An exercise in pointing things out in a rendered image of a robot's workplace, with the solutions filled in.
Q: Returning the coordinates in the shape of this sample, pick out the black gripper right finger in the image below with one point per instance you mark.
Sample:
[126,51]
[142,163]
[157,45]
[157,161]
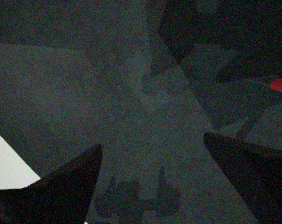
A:
[254,171]

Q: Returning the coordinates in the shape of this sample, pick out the red peg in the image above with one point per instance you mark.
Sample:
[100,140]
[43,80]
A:
[276,85]

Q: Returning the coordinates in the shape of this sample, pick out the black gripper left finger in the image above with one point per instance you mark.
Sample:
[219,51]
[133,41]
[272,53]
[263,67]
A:
[62,197]

